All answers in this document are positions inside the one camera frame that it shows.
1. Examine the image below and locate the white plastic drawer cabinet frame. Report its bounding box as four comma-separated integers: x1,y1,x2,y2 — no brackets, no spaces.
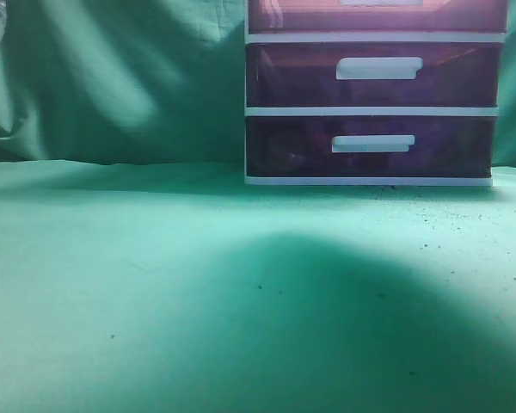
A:
244,2,507,187

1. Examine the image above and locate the translucent purple drawer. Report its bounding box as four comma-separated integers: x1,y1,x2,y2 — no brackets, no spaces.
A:
246,116,495,178
246,42,501,108
248,0,508,34

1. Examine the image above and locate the green table cloth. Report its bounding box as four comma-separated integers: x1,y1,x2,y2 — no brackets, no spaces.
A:
0,161,516,412

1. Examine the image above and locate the green cloth backdrop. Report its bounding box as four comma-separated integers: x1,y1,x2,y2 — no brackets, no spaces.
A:
0,0,516,169

